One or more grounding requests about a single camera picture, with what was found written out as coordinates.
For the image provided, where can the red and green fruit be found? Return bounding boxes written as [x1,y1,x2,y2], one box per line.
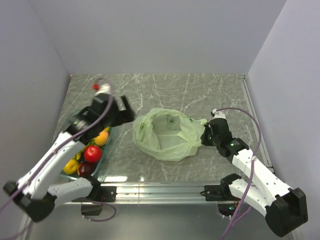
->
[83,145,103,163]

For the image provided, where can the green plastic bag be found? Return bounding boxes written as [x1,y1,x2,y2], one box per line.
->
[132,108,207,162]

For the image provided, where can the dark red apple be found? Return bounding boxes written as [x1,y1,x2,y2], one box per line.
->
[77,161,96,177]

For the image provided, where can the green grape bunch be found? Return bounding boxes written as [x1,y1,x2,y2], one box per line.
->
[86,138,95,147]

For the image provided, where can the yellow banana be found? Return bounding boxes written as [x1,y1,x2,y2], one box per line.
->
[73,148,86,162]

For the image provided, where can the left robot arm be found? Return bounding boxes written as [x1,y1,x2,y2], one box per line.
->
[3,93,135,223]

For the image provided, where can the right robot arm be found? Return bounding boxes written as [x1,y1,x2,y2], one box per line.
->
[200,118,308,237]

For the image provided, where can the orange peach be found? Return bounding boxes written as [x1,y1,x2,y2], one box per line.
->
[93,131,110,146]

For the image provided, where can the teal plastic tray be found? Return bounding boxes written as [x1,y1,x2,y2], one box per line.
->
[58,110,115,181]

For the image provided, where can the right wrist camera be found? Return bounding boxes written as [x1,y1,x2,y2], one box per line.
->
[211,108,226,120]

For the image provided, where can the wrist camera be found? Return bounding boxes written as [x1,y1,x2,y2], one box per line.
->
[211,108,226,120]
[92,83,112,96]

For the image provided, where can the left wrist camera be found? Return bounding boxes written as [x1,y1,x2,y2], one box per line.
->
[92,83,112,96]

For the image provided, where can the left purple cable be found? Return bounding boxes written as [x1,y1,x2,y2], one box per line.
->
[0,77,118,240]

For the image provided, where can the purple cable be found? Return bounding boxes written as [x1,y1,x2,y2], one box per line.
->
[0,77,118,240]
[217,107,262,240]

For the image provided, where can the aluminium rail right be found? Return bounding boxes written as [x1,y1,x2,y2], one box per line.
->
[238,75,273,169]

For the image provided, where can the aluminium rail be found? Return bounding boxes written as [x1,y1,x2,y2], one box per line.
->
[238,75,273,169]
[62,182,258,205]

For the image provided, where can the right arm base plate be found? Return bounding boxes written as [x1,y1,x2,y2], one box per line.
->
[200,185,225,202]

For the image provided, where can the aluminium rail front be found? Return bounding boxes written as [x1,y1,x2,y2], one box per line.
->
[62,182,258,205]

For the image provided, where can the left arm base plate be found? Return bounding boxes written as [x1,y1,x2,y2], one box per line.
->
[72,186,117,203]

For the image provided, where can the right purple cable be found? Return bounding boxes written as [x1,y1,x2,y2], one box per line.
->
[217,107,262,240]

